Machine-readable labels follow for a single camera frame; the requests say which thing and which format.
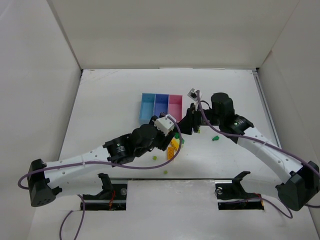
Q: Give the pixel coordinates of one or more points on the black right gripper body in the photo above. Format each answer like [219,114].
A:
[189,122]

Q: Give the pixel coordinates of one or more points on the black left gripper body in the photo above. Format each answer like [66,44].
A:
[164,144]

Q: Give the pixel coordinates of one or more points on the dark green plate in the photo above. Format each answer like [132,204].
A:
[177,136]

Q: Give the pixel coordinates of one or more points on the yellow curved studded brick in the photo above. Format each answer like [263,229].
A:
[175,143]

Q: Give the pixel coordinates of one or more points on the yellow long 2x3 brick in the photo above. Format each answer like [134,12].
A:
[170,153]

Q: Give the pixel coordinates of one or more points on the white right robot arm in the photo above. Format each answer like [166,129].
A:
[300,180]

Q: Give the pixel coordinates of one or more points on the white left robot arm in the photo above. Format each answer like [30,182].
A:
[48,181]

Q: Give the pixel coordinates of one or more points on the pink container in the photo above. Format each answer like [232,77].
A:
[175,106]

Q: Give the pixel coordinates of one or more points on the dark green slope brick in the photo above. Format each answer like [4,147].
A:
[215,138]

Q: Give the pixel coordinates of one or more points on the purple blue container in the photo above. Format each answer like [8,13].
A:
[161,104]

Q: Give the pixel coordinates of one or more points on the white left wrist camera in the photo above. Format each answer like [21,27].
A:
[165,124]

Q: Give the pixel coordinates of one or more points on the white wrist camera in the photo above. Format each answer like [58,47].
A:
[194,94]
[165,124]

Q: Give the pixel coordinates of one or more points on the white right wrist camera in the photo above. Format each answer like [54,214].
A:
[194,94]

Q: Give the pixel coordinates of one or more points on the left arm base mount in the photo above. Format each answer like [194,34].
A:
[111,195]

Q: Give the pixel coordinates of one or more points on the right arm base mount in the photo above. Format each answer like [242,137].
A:
[231,195]

